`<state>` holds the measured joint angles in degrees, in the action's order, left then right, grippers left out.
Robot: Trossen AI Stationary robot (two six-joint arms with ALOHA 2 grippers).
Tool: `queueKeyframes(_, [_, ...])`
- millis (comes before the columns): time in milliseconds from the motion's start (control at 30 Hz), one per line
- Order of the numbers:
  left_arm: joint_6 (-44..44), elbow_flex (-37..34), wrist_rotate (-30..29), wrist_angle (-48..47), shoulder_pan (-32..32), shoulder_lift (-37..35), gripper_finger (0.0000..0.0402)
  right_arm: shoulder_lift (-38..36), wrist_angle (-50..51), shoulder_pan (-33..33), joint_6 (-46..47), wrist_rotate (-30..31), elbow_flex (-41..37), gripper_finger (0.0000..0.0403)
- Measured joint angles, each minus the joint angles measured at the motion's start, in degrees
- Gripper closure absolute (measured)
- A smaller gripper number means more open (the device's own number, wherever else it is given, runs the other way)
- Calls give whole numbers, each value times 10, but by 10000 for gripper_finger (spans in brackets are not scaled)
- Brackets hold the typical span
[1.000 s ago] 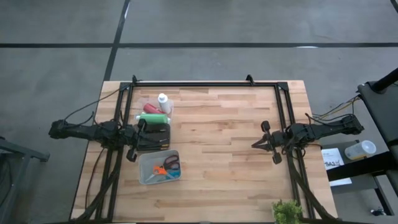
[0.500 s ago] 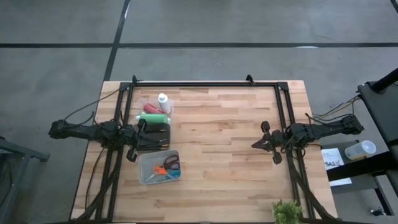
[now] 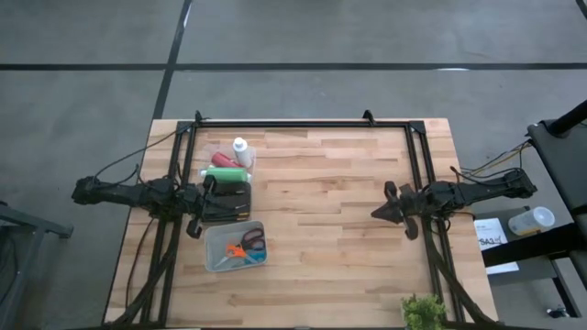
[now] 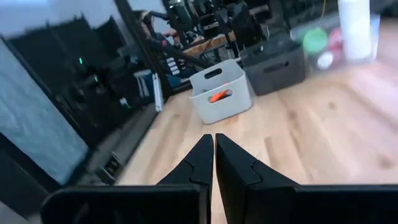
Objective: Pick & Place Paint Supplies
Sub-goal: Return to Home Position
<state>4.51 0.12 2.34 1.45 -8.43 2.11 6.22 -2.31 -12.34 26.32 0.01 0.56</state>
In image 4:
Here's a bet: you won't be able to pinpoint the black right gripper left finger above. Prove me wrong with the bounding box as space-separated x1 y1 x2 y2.
40 133 215 224

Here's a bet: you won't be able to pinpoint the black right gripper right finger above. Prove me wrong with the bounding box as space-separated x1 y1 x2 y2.
215 133 398 224

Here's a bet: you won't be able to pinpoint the orange scissors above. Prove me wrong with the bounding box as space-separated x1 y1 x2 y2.
208 82 233 104

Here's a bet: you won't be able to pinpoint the green paint bottle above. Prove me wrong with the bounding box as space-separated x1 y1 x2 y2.
302 27 329 55

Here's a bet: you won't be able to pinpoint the white paint bottle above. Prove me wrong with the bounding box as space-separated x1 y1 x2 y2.
337 0 373 62

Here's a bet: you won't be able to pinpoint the light grey plastic bin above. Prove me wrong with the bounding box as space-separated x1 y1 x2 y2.
188 58 253 125

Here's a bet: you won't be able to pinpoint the white upright strip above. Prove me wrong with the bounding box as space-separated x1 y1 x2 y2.
151 72 165 113

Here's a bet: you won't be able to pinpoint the dark grey plastic bin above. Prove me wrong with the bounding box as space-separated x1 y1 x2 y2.
239 37 307 96

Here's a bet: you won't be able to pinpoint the grey-blue panel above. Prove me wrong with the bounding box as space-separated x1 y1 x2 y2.
0 39 90 187

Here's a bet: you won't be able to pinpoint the background wooden table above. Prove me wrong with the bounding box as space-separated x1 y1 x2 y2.
182 30 239 58

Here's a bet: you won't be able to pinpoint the person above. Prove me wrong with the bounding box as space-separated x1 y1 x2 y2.
133 9 183 47

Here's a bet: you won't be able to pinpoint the clear plastic bin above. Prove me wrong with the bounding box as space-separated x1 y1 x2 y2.
290 14 382 72

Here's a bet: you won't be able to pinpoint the black aluminium table frame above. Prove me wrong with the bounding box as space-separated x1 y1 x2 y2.
77 0 218 187

